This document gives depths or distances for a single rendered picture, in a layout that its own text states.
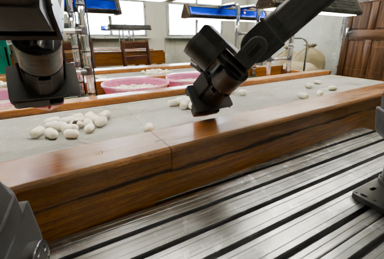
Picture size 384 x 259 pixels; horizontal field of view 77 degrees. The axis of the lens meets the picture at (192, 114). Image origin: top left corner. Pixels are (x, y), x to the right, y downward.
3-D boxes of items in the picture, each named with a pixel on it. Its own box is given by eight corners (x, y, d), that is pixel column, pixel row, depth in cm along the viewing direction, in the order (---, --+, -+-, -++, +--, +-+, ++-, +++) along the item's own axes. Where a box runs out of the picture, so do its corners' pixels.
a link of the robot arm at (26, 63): (21, 40, 37) (12, 4, 31) (63, 45, 39) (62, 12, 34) (16, 79, 34) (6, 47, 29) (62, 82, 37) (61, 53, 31)
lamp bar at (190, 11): (269, 21, 160) (270, 9, 157) (187, 17, 128) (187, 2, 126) (260, 22, 166) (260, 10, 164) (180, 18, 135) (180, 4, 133)
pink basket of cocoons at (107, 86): (182, 103, 103) (182, 80, 100) (133, 119, 83) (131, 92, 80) (140, 94, 118) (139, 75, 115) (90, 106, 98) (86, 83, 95)
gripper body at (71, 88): (6, 72, 40) (-5, 42, 34) (74, 68, 45) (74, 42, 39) (11, 107, 38) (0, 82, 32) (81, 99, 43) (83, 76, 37)
